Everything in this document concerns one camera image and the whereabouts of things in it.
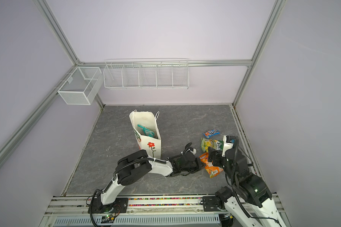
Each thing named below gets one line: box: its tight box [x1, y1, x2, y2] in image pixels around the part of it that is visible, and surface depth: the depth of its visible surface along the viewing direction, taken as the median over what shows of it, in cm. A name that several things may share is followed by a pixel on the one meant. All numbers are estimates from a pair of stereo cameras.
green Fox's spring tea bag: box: [200, 137, 225, 153], surface depth 96 cm
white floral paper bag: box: [129, 109, 162, 159], surface depth 78 cm
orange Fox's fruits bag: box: [198, 152, 225, 179], surface depth 84 cm
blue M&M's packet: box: [202, 128, 221, 140], surface depth 102 cm
